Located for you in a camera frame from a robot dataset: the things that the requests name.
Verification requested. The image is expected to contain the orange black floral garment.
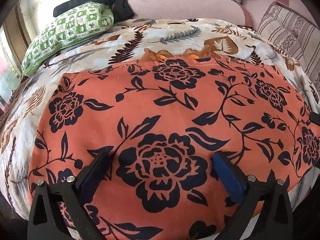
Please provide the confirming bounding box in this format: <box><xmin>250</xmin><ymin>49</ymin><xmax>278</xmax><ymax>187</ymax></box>
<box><xmin>28</xmin><ymin>57</ymin><xmax>319</xmax><ymax>239</ymax></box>

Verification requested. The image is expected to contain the striped beige pillow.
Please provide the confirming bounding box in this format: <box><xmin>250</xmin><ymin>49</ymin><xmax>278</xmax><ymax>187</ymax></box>
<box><xmin>257</xmin><ymin>4</ymin><xmax>319</xmax><ymax>89</ymax></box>

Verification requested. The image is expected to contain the green white patterned pillow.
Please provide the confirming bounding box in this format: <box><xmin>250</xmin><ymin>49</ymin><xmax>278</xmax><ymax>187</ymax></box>
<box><xmin>21</xmin><ymin>2</ymin><xmax>114</xmax><ymax>76</ymax></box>

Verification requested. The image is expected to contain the wooden glass wardrobe door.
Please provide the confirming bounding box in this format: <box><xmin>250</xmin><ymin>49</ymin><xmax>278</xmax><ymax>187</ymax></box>
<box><xmin>1</xmin><ymin>4</ymin><xmax>31</xmax><ymax>114</ymax></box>

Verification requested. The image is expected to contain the cream leaf-print fleece blanket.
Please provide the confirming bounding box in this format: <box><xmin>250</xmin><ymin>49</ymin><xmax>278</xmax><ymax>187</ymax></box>
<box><xmin>1</xmin><ymin>19</ymin><xmax>319</xmax><ymax>219</ymax></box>

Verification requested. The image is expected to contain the pink bed headboard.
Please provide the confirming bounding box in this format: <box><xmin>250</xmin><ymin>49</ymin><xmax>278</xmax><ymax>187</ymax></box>
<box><xmin>125</xmin><ymin>0</ymin><xmax>298</xmax><ymax>30</ymax></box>

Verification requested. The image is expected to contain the black cloth on pillow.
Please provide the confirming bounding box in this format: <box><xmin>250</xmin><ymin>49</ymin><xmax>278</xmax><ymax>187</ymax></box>
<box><xmin>53</xmin><ymin>0</ymin><xmax>135</xmax><ymax>23</ymax></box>

